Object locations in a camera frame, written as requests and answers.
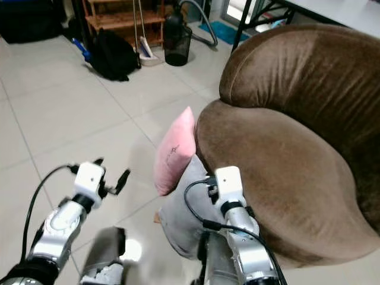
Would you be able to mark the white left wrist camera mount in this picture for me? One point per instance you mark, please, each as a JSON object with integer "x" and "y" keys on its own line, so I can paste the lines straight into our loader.
{"x": 89, "y": 178}

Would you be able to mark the wooden shelf rack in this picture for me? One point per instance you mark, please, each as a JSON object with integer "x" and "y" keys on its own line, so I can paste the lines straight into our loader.
{"x": 124, "y": 21}

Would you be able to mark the black mesh waste bin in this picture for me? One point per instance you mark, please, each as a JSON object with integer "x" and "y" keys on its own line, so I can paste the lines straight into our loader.
{"x": 177, "y": 47}

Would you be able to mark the white broom with dustpan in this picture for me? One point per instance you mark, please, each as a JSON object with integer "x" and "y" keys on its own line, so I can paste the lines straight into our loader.
{"x": 148, "y": 54}

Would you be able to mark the grey right robot leg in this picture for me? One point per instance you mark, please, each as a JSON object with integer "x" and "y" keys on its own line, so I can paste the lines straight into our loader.
{"x": 217, "y": 261}

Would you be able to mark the grey robot leg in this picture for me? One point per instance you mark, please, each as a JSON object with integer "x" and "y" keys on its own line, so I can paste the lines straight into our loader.
{"x": 217, "y": 261}
{"x": 101, "y": 252}

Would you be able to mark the grey left robot leg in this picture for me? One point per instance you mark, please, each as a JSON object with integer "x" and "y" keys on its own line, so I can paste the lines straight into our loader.
{"x": 101, "y": 252}

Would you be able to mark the blue folded umbrella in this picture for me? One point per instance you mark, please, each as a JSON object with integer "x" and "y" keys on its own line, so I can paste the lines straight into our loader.
{"x": 82, "y": 50}

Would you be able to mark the brown velvet sofa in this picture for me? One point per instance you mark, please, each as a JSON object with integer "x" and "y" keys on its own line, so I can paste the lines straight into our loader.
{"x": 297, "y": 154}

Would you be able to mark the large black bag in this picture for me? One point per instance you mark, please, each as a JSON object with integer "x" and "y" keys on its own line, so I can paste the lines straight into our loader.
{"x": 29, "y": 21}

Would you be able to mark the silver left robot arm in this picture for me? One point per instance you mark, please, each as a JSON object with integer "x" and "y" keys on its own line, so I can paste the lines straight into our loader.
{"x": 59, "y": 228}

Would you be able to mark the black backpack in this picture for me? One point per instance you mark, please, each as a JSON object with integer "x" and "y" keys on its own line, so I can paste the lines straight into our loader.
{"x": 114, "y": 54}

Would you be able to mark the blue floor mat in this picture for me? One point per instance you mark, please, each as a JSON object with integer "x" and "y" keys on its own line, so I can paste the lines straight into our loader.
{"x": 222, "y": 32}

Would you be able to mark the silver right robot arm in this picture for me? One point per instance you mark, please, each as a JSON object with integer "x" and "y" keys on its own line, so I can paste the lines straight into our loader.
{"x": 249, "y": 252}

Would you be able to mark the pink pillow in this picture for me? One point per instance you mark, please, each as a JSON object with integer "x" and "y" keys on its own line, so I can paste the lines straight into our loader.
{"x": 175, "y": 151}

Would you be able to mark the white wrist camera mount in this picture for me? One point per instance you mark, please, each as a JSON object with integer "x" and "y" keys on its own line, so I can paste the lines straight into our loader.
{"x": 89, "y": 178}
{"x": 228, "y": 184}

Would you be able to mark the grey pillow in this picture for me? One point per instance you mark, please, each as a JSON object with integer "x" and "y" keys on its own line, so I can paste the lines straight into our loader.
{"x": 184, "y": 214}

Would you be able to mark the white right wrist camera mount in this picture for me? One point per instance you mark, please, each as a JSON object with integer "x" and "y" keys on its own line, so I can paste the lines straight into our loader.
{"x": 228, "y": 184}

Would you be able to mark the white table black legs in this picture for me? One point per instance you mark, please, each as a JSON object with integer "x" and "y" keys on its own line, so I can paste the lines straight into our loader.
{"x": 338, "y": 13}

